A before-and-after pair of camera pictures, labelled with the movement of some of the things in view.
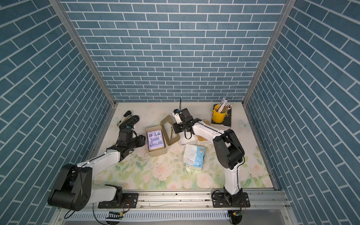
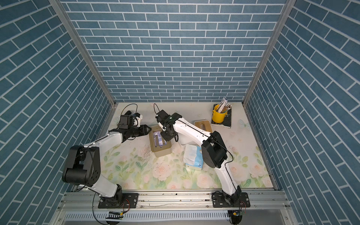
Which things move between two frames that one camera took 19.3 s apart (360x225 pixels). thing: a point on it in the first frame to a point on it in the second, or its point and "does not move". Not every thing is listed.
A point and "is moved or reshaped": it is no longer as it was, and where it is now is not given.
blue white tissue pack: (193, 156) does not move
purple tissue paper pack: (155, 139) does not move
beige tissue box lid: (164, 121) is moved or reshaped
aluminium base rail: (183, 207) does not move
